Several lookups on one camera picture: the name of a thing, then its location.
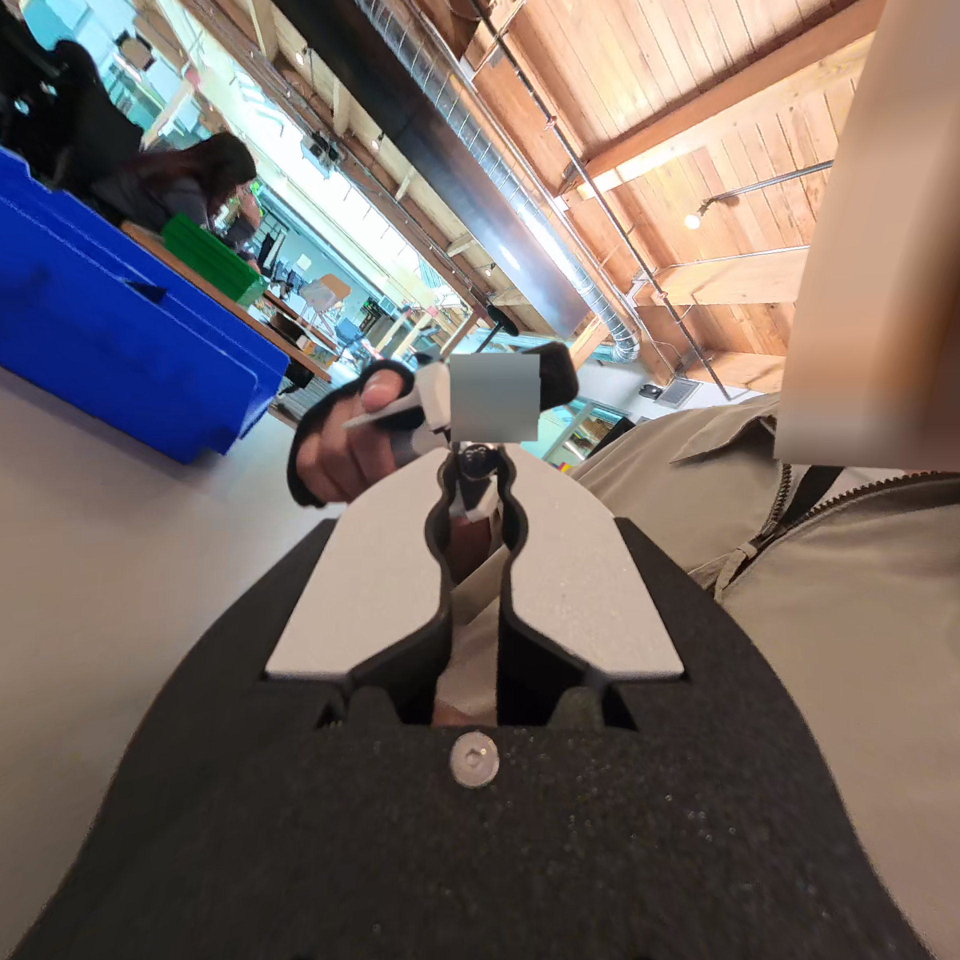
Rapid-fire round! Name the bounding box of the silver ventilation duct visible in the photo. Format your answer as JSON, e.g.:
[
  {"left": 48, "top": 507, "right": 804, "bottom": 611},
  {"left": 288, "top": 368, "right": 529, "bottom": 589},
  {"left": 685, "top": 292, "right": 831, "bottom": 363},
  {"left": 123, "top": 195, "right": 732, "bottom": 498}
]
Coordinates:
[{"left": 353, "top": 0, "right": 643, "bottom": 361}]

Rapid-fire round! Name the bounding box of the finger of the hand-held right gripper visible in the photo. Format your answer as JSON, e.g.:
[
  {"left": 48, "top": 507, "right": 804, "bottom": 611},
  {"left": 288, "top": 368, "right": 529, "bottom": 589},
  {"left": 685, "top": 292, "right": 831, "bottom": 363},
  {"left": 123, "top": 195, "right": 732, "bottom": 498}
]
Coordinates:
[
  {"left": 479, "top": 446, "right": 508, "bottom": 520},
  {"left": 444, "top": 444, "right": 478, "bottom": 523}
]

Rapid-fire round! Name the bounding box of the person's right forearm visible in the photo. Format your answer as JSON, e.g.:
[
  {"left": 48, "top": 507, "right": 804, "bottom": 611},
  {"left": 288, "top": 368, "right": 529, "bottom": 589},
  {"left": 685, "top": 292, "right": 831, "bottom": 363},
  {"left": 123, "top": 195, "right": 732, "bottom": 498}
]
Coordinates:
[{"left": 449, "top": 510, "right": 493, "bottom": 577}]

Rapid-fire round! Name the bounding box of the blue divided storage bin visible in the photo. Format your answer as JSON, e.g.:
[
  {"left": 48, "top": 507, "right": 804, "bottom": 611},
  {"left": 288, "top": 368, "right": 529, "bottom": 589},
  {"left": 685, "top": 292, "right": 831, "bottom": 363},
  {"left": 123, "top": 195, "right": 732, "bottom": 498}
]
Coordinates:
[{"left": 0, "top": 146, "right": 289, "bottom": 466}]

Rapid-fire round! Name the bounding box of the brown wooden table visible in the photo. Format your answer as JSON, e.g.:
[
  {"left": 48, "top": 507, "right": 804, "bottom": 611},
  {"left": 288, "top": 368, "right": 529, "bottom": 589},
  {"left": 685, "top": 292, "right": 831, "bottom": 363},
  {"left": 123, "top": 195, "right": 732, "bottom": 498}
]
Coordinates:
[{"left": 120, "top": 222, "right": 334, "bottom": 385}]

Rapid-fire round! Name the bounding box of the green storage bin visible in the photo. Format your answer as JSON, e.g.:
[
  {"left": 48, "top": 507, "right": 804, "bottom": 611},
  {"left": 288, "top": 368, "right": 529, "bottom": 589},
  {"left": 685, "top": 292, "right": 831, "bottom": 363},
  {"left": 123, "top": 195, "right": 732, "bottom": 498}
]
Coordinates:
[{"left": 162, "top": 213, "right": 268, "bottom": 306}]

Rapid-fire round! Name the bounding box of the person's right hand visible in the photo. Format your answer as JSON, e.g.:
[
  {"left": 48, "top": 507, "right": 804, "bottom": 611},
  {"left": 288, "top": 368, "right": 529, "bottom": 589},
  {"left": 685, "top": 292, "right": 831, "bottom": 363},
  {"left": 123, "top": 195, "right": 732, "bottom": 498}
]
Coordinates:
[{"left": 296, "top": 368, "right": 415, "bottom": 508}]

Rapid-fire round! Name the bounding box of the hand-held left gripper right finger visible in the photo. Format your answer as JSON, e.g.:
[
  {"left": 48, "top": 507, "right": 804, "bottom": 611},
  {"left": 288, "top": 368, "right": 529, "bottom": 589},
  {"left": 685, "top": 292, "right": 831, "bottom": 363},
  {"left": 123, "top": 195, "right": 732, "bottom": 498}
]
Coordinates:
[{"left": 495, "top": 446, "right": 685, "bottom": 714}]

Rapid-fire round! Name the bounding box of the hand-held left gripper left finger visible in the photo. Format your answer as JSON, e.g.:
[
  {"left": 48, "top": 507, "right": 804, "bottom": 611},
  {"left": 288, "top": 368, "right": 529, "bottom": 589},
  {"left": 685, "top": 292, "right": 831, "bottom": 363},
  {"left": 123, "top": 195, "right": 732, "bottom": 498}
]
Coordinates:
[{"left": 264, "top": 446, "right": 460, "bottom": 718}]

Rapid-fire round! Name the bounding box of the black office chair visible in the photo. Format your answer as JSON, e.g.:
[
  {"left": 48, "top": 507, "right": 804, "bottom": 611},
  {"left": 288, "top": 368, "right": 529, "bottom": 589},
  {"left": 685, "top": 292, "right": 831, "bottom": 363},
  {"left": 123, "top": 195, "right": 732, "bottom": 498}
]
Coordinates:
[{"left": 0, "top": 15, "right": 145, "bottom": 190}]

